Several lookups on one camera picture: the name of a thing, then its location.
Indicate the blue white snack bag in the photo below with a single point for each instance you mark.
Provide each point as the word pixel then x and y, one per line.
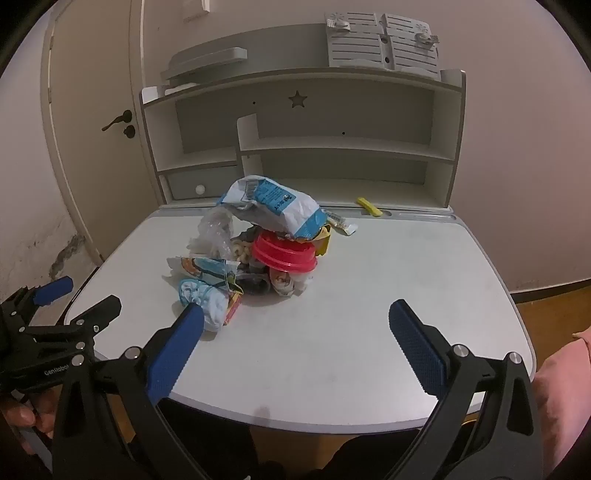
pixel 277 207

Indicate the clear plastic bag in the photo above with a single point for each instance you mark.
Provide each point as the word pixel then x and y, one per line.
pixel 212 230

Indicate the white blue printed wrapper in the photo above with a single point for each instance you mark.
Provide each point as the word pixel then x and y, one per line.
pixel 203 267

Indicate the yellow wrapper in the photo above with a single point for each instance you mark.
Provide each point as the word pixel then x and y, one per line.
pixel 324 241

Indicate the grey hutch drawer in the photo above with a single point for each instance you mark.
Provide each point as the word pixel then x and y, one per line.
pixel 184 184

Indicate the dark door keyhole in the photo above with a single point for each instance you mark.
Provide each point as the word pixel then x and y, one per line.
pixel 129 131

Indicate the beige snack pieces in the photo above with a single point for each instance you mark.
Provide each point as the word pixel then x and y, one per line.
pixel 243 251

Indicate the cream door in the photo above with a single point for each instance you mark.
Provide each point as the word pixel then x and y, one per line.
pixel 92 69

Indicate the white blue packet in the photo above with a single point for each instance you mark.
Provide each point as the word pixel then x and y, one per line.
pixel 212 304

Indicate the yellow plastic strip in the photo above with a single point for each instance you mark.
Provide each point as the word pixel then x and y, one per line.
pixel 369 206

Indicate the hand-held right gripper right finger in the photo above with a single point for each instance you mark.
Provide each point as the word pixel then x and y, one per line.
pixel 415 350

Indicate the pink cushion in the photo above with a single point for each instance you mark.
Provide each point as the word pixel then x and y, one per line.
pixel 568 392

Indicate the grey ribbed book stand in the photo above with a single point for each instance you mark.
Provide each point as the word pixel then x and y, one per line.
pixel 369 44

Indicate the red yellow small box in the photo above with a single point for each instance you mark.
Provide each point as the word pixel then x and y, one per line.
pixel 235 307

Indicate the person's left hand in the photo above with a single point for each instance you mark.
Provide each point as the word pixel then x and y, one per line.
pixel 25 410

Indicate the small white wrapper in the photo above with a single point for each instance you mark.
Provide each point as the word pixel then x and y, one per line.
pixel 341 225

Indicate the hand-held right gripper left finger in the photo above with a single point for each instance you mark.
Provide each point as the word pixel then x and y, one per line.
pixel 178 350

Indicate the dark plastic wrapper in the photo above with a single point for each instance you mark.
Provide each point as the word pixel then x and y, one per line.
pixel 254 284

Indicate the white desk hutch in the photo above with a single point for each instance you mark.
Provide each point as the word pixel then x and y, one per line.
pixel 304 134

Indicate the person's dark trousers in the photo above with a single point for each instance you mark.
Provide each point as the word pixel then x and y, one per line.
pixel 258 454

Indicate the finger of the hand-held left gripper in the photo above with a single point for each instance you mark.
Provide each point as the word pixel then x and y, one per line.
pixel 51 290
pixel 99 314

